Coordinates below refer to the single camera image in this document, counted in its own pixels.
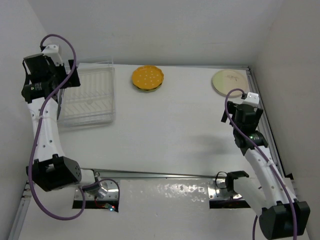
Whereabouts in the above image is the cream and green plate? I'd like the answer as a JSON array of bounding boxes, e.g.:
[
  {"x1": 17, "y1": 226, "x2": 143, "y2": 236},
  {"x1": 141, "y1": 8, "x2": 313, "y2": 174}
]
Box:
[{"x1": 211, "y1": 69, "x2": 249, "y2": 96}]

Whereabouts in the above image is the clear plastic dish rack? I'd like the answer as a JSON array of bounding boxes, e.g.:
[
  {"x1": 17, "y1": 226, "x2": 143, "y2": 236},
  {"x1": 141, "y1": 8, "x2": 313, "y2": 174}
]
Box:
[{"x1": 57, "y1": 56, "x2": 116, "y2": 128}]

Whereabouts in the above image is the green polka dot plate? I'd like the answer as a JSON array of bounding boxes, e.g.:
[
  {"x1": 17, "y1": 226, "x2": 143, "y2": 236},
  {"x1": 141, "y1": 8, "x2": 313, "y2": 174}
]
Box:
[{"x1": 132, "y1": 84, "x2": 162, "y2": 93}]

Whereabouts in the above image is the orange plate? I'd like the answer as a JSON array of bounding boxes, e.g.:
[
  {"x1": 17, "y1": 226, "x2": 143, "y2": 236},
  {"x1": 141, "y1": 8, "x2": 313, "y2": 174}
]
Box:
[{"x1": 131, "y1": 65, "x2": 164, "y2": 88}]

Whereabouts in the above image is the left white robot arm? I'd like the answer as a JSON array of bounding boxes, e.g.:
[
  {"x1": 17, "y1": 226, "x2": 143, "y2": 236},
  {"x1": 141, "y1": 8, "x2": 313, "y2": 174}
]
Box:
[{"x1": 21, "y1": 53, "x2": 95, "y2": 192}]

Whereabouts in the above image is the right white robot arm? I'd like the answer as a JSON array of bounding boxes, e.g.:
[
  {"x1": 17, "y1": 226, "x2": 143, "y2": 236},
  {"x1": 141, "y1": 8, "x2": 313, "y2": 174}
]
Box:
[{"x1": 221, "y1": 101, "x2": 311, "y2": 240}]

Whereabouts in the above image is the small green circuit board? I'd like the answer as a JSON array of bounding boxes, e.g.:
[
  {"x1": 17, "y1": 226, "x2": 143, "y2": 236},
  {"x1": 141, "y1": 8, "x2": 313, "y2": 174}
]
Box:
[{"x1": 104, "y1": 203, "x2": 115, "y2": 211}]

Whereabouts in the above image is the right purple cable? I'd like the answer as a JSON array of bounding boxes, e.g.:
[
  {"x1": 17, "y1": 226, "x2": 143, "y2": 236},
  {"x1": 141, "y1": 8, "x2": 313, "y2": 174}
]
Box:
[{"x1": 224, "y1": 89, "x2": 298, "y2": 240}]

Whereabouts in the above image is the purple cable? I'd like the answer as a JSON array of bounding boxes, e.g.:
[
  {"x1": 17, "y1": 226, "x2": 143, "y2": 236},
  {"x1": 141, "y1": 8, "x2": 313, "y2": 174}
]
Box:
[
  {"x1": 27, "y1": 34, "x2": 120, "y2": 221},
  {"x1": 224, "y1": 89, "x2": 298, "y2": 240}
]

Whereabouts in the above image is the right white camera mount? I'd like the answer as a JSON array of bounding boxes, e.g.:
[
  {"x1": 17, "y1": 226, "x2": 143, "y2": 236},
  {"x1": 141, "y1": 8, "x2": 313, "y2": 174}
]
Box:
[{"x1": 241, "y1": 92, "x2": 260, "y2": 108}]

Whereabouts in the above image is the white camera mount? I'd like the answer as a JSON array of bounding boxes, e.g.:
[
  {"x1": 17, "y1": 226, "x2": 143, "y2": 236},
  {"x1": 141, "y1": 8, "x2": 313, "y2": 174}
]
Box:
[
  {"x1": 41, "y1": 44, "x2": 64, "y2": 66},
  {"x1": 241, "y1": 92, "x2": 260, "y2": 108}
]

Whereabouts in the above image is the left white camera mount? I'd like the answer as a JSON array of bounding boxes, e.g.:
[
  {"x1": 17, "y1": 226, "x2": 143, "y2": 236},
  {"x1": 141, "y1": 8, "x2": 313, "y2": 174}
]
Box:
[{"x1": 41, "y1": 44, "x2": 64, "y2": 66}]

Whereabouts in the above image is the aluminium frame rail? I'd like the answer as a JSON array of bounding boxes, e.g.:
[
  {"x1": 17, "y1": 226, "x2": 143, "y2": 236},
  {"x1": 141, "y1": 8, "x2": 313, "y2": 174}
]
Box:
[{"x1": 245, "y1": 66, "x2": 286, "y2": 177}]

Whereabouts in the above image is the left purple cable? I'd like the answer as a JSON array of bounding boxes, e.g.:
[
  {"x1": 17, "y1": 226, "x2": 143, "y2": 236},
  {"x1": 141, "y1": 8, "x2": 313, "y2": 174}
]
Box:
[{"x1": 27, "y1": 34, "x2": 120, "y2": 221}]

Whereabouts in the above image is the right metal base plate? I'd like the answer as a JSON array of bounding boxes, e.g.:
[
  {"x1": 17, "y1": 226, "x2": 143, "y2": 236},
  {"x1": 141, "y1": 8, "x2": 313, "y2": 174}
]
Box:
[{"x1": 207, "y1": 180, "x2": 244, "y2": 201}]

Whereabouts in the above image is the metal base plate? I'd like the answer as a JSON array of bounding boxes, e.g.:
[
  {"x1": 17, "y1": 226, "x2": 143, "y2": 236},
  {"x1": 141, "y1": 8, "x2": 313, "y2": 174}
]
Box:
[
  {"x1": 207, "y1": 180, "x2": 244, "y2": 201},
  {"x1": 80, "y1": 181, "x2": 120, "y2": 201}
]

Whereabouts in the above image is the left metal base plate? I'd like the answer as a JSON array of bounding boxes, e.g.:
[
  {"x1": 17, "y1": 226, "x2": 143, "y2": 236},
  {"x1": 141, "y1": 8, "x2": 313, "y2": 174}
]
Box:
[{"x1": 80, "y1": 181, "x2": 120, "y2": 201}]

